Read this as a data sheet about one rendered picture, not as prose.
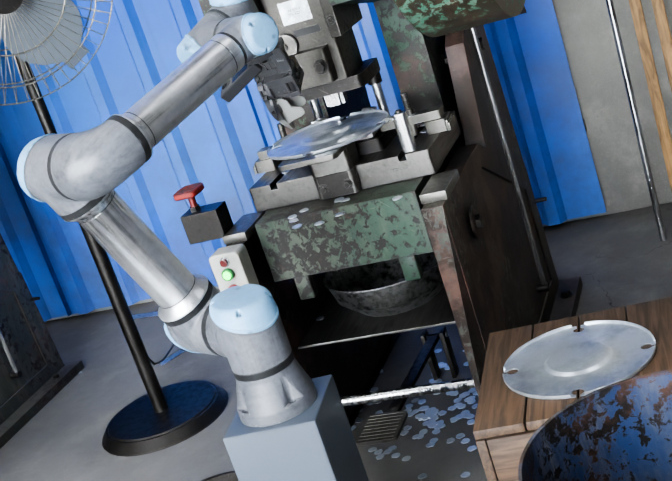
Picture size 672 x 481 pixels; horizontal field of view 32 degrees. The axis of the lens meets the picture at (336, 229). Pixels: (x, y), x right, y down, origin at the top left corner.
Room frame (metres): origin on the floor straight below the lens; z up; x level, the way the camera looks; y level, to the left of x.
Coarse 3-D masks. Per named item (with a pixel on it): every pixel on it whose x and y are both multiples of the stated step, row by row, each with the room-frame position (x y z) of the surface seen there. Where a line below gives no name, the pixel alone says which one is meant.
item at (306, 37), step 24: (264, 0) 2.63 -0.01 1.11; (288, 0) 2.61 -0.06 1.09; (312, 0) 2.59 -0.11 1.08; (288, 24) 2.62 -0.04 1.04; (312, 24) 2.60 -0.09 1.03; (288, 48) 2.61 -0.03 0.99; (312, 48) 2.60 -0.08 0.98; (336, 48) 2.58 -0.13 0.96; (312, 72) 2.58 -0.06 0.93; (336, 72) 2.59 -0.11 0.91
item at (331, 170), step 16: (352, 144) 2.55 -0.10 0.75; (288, 160) 2.46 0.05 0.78; (304, 160) 2.41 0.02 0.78; (320, 160) 2.40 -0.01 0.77; (336, 160) 2.51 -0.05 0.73; (352, 160) 2.52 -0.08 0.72; (320, 176) 2.53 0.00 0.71; (336, 176) 2.52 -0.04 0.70; (352, 176) 2.50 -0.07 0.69; (320, 192) 2.53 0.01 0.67; (336, 192) 2.52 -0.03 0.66; (352, 192) 2.51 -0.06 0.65
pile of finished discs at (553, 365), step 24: (552, 336) 2.10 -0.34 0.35; (576, 336) 2.07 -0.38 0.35; (600, 336) 2.03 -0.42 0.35; (624, 336) 2.00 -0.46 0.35; (648, 336) 1.97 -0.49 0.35; (528, 360) 2.03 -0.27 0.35; (552, 360) 1.99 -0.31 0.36; (576, 360) 1.96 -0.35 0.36; (600, 360) 1.93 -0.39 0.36; (624, 360) 1.91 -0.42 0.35; (648, 360) 1.87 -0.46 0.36; (528, 384) 1.94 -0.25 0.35; (552, 384) 1.91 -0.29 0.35; (576, 384) 1.88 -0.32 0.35; (600, 384) 1.85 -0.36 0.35
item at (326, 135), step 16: (368, 112) 2.66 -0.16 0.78; (384, 112) 2.60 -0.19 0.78; (304, 128) 2.70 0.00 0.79; (320, 128) 2.66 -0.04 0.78; (336, 128) 2.58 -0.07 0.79; (352, 128) 2.54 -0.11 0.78; (368, 128) 2.50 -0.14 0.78; (288, 144) 2.61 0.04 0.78; (304, 144) 2.54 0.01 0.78; (320, 144) 2.50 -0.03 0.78; (336, 144) 2.45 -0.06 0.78
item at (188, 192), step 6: (186, 186) 2.62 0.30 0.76; (192, 186) 2.61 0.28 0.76; (198, 186) 2.59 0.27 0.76; (180, 192) 2.58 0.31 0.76; (186, 192) 2.57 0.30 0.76; (192, 192) 2.56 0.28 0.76; (198, 192) 2.58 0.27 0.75; (174, 198) 2.58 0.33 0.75; (180, 198) 2.57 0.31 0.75; (186, 198) 2.57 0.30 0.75; (192, 198) 2.59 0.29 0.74; (192, 204) 2.59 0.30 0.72
